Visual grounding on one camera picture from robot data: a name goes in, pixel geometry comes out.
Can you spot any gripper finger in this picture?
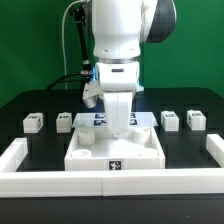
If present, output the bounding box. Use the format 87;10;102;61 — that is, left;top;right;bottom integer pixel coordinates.
103;92;133;136

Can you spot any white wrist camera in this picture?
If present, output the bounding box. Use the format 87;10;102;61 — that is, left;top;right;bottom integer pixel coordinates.
82;81;100;108

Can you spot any white square tabletop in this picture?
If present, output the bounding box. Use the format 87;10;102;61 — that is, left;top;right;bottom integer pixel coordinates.
64;127;165;171

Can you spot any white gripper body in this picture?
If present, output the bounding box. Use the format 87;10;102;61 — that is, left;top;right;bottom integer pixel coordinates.
95;62;139;92

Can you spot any white U-shaped fence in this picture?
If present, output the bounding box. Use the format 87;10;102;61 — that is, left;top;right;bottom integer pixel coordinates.
0;138;224;198

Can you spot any black cable bundle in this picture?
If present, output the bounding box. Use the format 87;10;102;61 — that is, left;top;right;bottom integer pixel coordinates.
45;6;93;92

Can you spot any white marker sheet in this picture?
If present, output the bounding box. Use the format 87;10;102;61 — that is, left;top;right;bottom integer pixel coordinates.
72;112;157;128

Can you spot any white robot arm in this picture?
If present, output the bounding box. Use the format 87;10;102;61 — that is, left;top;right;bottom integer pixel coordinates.
78;0;176;136

